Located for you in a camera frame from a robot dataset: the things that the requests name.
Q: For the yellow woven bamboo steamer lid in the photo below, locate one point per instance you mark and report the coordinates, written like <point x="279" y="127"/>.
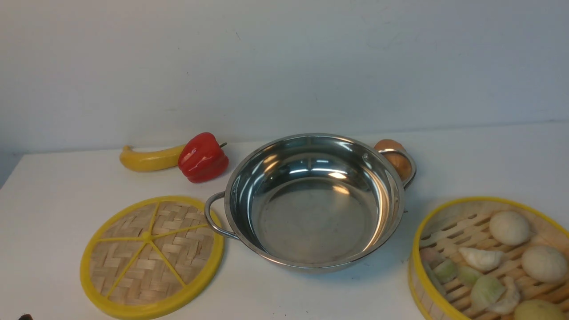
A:
<point x="151" y="259"/>

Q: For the yellow bamboo steamer basket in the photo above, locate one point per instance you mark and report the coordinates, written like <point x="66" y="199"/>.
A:
<point x="464" y="222"/>

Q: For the stainless steel pot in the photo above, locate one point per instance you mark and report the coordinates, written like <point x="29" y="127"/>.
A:
<point x="312" y="202"/>

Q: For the red toy bell pepper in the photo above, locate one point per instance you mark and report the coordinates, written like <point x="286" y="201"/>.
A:
<point x="203" y="159"/>

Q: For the brown toy potato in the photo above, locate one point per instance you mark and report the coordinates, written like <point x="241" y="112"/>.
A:
<point x="400" y="163"/>

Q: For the yellow toy banana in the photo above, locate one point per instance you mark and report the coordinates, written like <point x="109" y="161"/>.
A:
<point x="150" y="161"/>

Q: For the pink dumpling left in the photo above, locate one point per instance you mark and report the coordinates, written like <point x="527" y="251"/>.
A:
<point x="430" y="257"/>

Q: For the green dumpling left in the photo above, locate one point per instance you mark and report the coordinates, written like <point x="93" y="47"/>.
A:
<point x="446" y="271"/>

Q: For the small green dumpling middle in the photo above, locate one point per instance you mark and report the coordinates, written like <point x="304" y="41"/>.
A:
<point x="468" y="275"/>

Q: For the white dumpling centre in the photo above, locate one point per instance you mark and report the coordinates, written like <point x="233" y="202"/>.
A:
<point x="482" y="260"/>

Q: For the white dumpling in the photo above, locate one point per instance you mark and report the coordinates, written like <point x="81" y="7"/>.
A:
<point x="509" y="300"/>
<point x="482" y="260"/>

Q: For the white bun far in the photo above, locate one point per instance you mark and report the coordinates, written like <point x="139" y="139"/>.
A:
<point x="509" y="228"/>

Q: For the white bun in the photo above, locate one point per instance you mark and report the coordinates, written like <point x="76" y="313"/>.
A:
<point x="544" y="263"/>
<point x="509" y="228"/>

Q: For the green dumpling front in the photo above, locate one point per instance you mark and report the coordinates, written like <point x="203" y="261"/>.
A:
<point x="486" y="291"/>

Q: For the white dumpling front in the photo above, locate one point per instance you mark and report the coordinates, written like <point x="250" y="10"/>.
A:
<point x="509" y="300"/>

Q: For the white bun right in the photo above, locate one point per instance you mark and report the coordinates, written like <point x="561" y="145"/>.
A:
<point x="544" y="263"/>

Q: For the yellowish bun front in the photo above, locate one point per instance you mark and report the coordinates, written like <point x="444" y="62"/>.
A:
<point x="538" y="310"/>

